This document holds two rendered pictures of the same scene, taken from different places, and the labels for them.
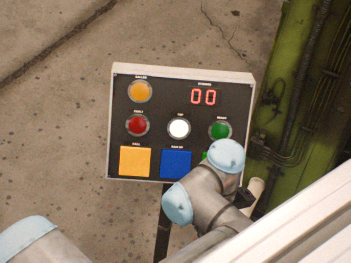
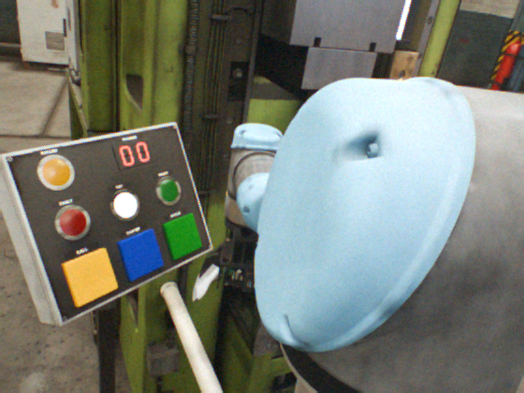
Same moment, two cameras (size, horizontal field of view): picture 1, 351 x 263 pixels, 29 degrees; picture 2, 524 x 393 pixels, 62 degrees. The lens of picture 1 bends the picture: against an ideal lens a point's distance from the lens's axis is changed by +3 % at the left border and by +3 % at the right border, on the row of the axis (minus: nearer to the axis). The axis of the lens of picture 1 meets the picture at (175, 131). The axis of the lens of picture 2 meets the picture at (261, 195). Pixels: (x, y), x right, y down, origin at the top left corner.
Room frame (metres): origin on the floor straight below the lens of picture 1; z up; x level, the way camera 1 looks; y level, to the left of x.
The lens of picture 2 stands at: (0.39, 0.36, 1.49)
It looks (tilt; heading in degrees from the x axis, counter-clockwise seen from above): 26 degrees down; 310
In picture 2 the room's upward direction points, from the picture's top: 9 degrees clockwise
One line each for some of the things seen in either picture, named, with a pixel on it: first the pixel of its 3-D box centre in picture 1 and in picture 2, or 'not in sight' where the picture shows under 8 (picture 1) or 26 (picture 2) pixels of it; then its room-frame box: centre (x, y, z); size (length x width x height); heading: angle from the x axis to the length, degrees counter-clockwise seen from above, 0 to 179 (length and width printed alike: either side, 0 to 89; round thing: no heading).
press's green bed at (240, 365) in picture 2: not in sight; (258, 335); (1.16, -0.68, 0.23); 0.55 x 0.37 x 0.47; 160
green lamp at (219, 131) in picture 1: (220, 131); (168, 190); (1.02, -0.11, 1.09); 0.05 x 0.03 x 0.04; 70
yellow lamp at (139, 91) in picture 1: (140, 91); (56, 172); (1.05, 0.10, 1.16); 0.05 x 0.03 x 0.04; 70
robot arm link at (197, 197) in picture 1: (197, 201); (277, 194); (0.72, -0.06, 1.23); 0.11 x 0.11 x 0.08; 53
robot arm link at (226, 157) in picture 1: (223, 167); (254, 163); (0.80, -0.11, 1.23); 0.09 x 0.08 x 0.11; 143
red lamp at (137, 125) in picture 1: (137, 124); (73, 222); (1.00, 0.09, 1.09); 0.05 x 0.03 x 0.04; 70
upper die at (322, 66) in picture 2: not in sight; (297, 52); (1.17, -0.63, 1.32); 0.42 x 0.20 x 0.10; 160
